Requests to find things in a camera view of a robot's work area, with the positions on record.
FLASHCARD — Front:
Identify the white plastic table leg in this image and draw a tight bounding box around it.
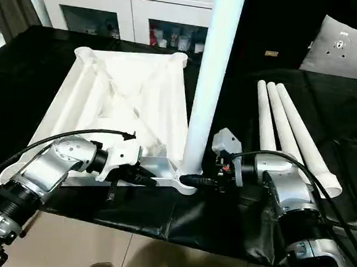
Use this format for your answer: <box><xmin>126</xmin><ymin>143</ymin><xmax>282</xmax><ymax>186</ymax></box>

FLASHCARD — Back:
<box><xmin>180</xmin><ymin>0</ymin><xmax>247</xmax><ymax>181</ymax></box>
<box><xmin>252</xmin><ymin>80</ymin><xmax>283</xmax><ymax>154</ymax></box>
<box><xmin>267</xmin><ymin>82</ymin><xmax>351</xmax><ymax>200</ymax></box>
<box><xmin>261</xmin><ymin>81</ymin><xmax>308</xmax><ymax>158</ymax></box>

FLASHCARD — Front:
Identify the white plastic table top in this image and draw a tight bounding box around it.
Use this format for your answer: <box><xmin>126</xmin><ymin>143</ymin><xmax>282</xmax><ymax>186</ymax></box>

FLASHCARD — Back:
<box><xmin>0</xmin><ymin>39</ymin><xmax>211</xmax><ymax>199</ymax></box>

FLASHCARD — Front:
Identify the black work mat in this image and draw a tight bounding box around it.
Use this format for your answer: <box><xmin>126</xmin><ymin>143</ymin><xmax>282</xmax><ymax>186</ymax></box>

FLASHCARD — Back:
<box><xmin>0</xmin><ymin>23</ymin><xmax>357</xmax><ymax>267</ymax></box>

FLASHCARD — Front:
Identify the white glass-door sideboard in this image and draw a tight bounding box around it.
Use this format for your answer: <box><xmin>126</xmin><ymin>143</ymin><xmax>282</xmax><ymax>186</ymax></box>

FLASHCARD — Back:
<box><xmin>33</xmin><ymin>0</ymin><xmax>215</xmax><ymax>54</ymax></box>

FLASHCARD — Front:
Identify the grey cushion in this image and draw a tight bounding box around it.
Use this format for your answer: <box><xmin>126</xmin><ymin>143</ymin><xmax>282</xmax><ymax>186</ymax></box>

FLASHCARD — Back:
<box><xmin>298</xmin><ymin>12</ymin><xmax>357</xmax><ymax>83</ymax></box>

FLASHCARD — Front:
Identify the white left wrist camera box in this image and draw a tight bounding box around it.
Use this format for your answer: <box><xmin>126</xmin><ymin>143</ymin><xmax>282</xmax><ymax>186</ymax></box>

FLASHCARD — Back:
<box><xmin>94</xmin><ymin>133</ymin><xmax>146</xmax><ymax>186</ymax></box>

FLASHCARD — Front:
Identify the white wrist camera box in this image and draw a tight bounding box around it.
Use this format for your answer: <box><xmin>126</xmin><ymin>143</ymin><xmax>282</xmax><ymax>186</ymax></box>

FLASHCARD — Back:
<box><xmin>94</xmin><ymin>133</ymin><xmax>146</xmax><ymax>186</ymax></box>
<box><xmin>211</xmin><ymin>127</ymin><xmax>245</xmax><ymax>159</ymax></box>

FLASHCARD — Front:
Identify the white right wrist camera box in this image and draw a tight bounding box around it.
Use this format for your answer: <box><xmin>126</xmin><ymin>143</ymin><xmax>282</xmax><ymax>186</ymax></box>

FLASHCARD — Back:
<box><xmin>211</xmin><ymin>127</ymin><xmax>245</xmax><ymax>159</ymax></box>

